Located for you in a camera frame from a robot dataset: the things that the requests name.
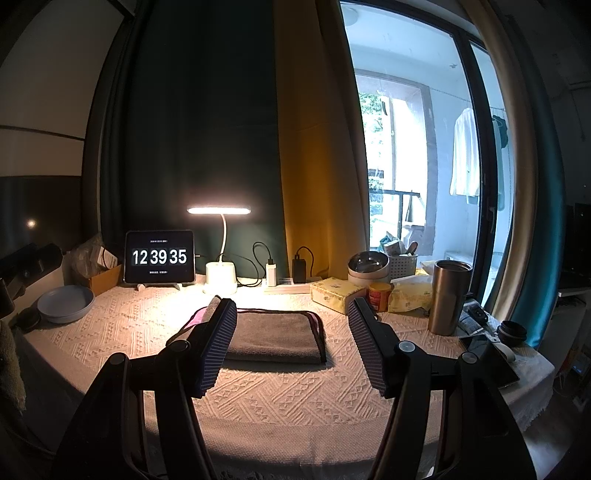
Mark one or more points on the black round cap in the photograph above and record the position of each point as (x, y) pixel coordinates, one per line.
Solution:
(512, 331)

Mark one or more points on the steel bowl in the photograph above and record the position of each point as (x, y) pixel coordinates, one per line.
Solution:
(367, 266)

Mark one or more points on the black charger plug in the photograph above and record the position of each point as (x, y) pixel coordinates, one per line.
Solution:
(299, 271)

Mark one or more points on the grey towel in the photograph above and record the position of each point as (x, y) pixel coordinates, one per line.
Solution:
(277, 337)

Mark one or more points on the dark hanging garment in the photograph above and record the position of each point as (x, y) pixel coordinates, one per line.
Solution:
(501, 131)

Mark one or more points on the black device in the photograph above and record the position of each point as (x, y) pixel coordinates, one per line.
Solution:
(27, 265)

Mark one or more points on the yellow plastic bag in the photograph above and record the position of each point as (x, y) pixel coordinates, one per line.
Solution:
(411, 297)

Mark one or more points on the red can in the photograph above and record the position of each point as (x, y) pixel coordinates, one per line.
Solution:
(379, 299)

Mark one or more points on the yellow curtain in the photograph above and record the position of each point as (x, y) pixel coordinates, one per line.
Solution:
(314, 161)

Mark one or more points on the blue plate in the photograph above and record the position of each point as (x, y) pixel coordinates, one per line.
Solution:
(64, 303)

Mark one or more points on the steel tumbler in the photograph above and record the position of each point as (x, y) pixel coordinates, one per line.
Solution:
(448, 300)

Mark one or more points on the dark green curtain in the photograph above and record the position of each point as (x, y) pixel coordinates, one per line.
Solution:
(198, 115)

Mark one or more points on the white desk lamp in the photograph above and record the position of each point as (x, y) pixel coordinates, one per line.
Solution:
(221, 277)

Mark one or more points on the tablet with clock display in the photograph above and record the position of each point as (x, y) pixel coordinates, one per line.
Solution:
(159, 256)

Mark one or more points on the white hanging shirt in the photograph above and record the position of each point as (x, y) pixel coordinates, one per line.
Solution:
(465, 157)

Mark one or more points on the white power strip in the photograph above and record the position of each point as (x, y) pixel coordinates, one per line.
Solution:
(286, 287)

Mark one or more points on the teal curtain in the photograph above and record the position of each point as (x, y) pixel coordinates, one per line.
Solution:
(542, 207)

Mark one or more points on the yellow tissue pack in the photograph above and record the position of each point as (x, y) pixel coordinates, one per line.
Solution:
(337, 295)

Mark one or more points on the white charger plug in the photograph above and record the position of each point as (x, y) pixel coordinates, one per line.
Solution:
(271, 273)

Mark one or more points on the olive fuzzy cloth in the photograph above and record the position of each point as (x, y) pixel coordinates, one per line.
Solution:
(10, 364)

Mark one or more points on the white textured tablecloth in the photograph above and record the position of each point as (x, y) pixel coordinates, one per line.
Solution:
(286, 397)

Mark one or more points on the black smartphone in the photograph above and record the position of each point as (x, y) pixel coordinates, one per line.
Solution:
(494, 364)

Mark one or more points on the dark round lid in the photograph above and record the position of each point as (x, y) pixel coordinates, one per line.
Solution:
(28, 319)

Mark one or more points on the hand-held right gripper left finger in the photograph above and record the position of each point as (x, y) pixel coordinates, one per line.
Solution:
(216, 347)

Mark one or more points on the cardboard box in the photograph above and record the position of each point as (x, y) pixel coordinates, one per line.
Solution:
(107, 279)

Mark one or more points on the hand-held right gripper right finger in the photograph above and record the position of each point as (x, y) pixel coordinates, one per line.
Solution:
(369, 347)

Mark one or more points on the white slotted basket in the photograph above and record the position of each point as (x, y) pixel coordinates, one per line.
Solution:
(402, 268)

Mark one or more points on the small black remote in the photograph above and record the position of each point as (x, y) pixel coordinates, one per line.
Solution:
(476, 316)

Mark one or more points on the clear plastic bag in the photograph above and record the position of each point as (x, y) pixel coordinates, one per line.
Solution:
(85, 256)

